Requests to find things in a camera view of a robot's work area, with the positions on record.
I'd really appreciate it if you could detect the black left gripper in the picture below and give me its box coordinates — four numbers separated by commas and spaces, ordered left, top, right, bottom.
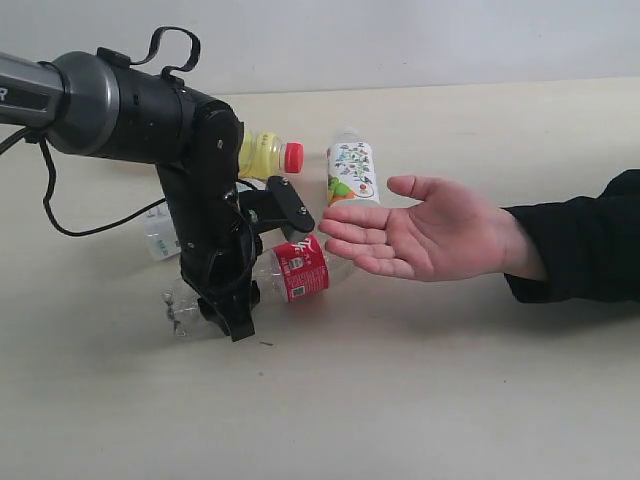
156, 159, 315, 342

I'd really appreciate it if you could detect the yellow juice bottle red cap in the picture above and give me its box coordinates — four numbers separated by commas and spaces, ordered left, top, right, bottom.
238, 130, 304, 181

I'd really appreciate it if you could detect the green label bottle white cap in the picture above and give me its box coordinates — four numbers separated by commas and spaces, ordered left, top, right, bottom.
143, 179, 266, 262

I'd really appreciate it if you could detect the clear cola bottle red label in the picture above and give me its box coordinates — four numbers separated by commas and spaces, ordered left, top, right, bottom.
162, 233, 355, 338

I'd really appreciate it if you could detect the floral label clear bottle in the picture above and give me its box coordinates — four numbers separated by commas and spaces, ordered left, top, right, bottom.
326, 128, 380, 206

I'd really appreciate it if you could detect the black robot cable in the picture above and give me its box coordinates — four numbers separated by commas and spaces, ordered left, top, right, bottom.
0, 28, 201, 237

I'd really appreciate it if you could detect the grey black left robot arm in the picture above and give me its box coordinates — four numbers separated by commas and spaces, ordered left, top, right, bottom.
1, 49, 315, 341

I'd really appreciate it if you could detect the black sleeved forearm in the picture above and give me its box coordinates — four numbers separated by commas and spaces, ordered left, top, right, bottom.
505, 169, 639, 304

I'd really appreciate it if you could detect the person's open hand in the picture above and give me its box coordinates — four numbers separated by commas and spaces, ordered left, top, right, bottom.
319, 175, 546, 282

